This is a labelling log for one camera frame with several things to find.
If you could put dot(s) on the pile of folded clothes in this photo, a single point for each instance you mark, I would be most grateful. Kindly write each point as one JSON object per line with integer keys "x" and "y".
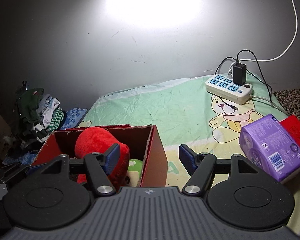
{"x": 33, "y": 110}

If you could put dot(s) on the dark patterned cushion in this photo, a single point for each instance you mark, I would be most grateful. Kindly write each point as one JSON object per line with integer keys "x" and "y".
{"x": 290, "y": 101}

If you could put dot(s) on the red gift box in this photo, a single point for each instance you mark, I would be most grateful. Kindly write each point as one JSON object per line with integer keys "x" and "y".
{"x": 292, "y": 125}

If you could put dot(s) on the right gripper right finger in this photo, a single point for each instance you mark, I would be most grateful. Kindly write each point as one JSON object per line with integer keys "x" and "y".
{"x": 202, "y": 168}

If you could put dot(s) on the black charger adapter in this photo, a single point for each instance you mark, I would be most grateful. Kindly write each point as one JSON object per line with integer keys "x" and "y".
{"x": 239, "y": 73}

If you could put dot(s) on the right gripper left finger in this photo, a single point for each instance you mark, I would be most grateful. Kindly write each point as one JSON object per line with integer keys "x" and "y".
{"x": 97, "y": 167}

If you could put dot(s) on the purple tissue pack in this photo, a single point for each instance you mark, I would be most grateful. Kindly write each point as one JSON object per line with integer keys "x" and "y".
{"x": 268, "y": 145}

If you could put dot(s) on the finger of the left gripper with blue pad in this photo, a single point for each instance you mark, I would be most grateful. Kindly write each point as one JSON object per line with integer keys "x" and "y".
{"x": 17, "y": 171}

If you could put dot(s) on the green bear pillow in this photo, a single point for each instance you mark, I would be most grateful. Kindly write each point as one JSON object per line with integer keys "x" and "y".
{"x": 183, "y": 113}

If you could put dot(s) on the white power strip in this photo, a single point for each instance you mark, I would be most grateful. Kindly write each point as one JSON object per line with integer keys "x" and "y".
{"x": 222, "y": 86}

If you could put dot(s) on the blue checked towel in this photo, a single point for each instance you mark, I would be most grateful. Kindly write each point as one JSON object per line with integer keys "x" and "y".
{"x": 26, "y": 152}

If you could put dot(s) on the green plush doll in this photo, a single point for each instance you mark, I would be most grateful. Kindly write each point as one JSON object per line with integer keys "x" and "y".
{"x": 133, "y": 174}

